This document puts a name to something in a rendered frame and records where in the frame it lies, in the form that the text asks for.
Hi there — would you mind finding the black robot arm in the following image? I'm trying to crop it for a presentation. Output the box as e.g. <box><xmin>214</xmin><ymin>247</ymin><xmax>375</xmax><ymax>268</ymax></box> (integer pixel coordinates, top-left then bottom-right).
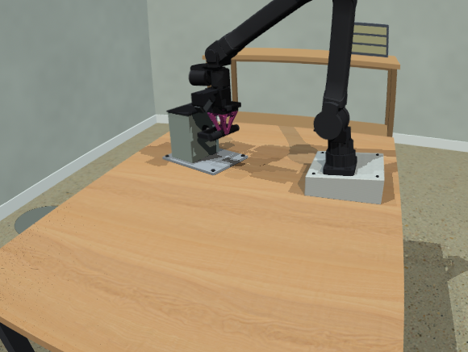
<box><xmin>189</xmin><ymin>0</ymin><xmax>357</xmax><ymax>176</ymax></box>

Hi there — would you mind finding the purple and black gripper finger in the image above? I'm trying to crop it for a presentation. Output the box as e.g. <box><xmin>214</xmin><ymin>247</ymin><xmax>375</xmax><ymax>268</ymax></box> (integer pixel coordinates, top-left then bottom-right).
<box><xmin>219</xmin><ymin>111</ymin><xmax>237</xmax><ymax>135</ymax></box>
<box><xmin>207</xmin><ymin>112</ymin><xmax>223</xmax><ymax>131</ymax></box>

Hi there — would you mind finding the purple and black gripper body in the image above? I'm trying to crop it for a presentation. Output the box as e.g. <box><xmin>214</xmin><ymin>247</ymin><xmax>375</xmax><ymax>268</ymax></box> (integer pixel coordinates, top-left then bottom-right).
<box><xmin>207</xmin><ymin>85</ymin><xmax>241</xmax><ymax>115</ymax></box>

